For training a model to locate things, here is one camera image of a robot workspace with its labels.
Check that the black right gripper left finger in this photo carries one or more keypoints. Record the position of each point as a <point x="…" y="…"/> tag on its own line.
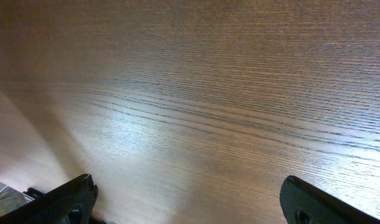
<point x="71" y="202"/>

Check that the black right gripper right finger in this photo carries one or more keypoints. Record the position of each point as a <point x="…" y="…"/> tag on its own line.
<point x="303" y="203"/>

